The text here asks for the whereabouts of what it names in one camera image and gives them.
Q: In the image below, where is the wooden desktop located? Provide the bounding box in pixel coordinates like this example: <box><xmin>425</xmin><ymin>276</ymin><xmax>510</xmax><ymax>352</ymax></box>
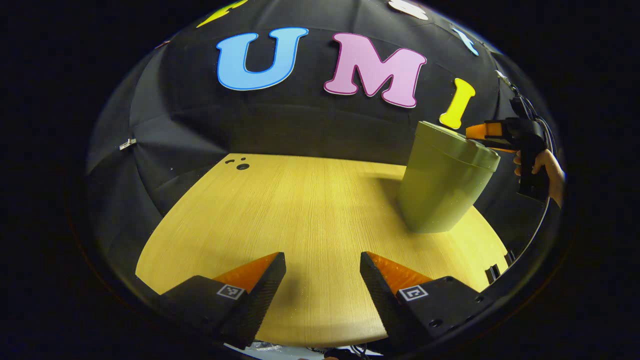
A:
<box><xmin>135</xmin><ymin>153</ymin><xmax>510</xmax><ymax>348</ymax></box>

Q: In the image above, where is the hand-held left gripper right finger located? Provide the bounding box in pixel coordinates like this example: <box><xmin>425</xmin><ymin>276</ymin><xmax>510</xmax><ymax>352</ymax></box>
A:
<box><xmin>359</xmin><ymin>251</ymin><xmax>493</xmax><ymax>353</ymax></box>

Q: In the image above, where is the green desktop garbage bin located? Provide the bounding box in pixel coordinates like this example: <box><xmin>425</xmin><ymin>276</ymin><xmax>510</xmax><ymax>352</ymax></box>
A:
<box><xmin>397</xmin><ymin>120</ymin><xmax>501</xmax><ymax>234</ymax></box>

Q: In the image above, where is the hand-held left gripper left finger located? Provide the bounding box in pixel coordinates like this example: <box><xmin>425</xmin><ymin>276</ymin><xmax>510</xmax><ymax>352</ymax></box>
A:
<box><xmin>159</xmin><ymin>251</ymin><xmax>287</xmax><ymax>350</ymax></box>

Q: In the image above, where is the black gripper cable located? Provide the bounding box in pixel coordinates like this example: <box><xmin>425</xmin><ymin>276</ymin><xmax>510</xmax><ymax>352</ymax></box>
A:
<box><xmin>512</xmin><ymin>87</ymin><xmax>557</xmax><ymax>151</ymax></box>

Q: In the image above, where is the black backdrop cloth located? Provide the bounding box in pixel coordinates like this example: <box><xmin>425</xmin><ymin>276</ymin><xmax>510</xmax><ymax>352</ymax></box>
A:
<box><xmin>85</xmin><ymin>0</ymin><xmax>563</xmax><ymax>281</ymax></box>

